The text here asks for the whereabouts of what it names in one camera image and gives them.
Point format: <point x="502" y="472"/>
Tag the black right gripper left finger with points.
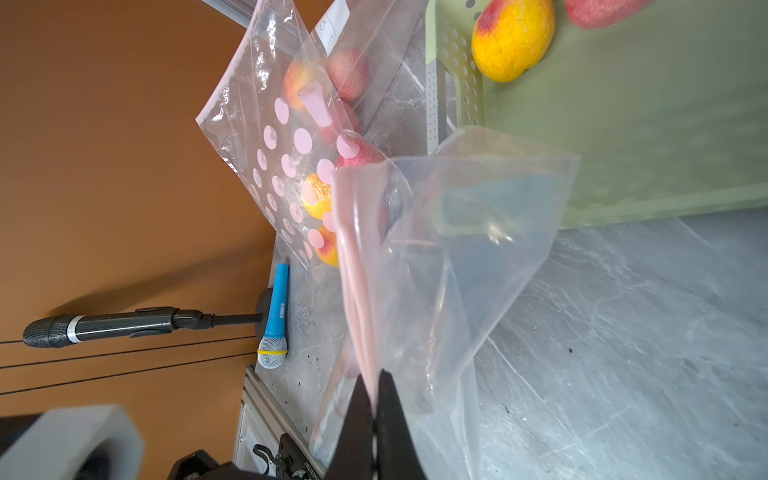
<point x="354" y="455"/>

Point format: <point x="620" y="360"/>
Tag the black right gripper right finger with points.
<point x="396" y="457"/>

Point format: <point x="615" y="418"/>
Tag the pink-trimmed bag of bags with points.
<point x="433" y="252"/>

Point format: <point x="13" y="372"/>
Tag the large pink peach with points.
<point x="366" y="154"/>

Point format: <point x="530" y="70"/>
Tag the clear zip-top bag pink zipper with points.
<point x="269" y="146"/>

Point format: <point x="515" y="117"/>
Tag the clear zip-top bag blue zipper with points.
<point x="362" y="46"/>

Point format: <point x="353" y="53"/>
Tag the yellow red-blush basket peach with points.
<point x="512" y="36"/>

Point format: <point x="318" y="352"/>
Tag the pink basket peach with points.
<point x="594" y="14"/>

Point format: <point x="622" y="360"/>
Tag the plain yellow peach with leaf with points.
<point x="316" y="196"/>

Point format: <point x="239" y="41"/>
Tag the blue handheld microphone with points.
<point x="273" y="346"/>

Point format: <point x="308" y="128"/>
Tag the black microphone on stand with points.
<point x="66" y="330"/>

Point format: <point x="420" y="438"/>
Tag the green perforated plastic basket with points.
<point x="667" y="109"/>

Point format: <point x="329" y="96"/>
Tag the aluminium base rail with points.
<point x="267" y="442"/>

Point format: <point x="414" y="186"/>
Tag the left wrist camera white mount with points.
<point x="90" y="442"/>

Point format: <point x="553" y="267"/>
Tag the aluminium corner post left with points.
<point x="240" y="11"/>

